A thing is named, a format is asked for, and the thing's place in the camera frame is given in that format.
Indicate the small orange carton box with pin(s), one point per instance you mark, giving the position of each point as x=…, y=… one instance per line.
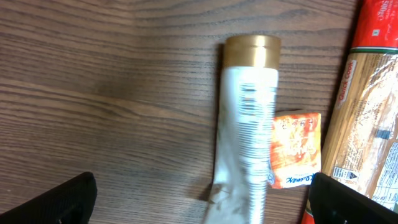
x=295, y=154

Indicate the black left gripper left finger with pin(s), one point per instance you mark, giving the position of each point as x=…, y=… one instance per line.
x=70, y=202

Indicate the white tube gold cap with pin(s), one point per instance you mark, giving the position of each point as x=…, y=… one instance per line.
x=248, y=88

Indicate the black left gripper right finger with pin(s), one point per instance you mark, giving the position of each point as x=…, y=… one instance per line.
x=332, y=202

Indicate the orange spaghetti packet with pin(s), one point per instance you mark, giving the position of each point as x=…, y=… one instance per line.
x=360, y=148

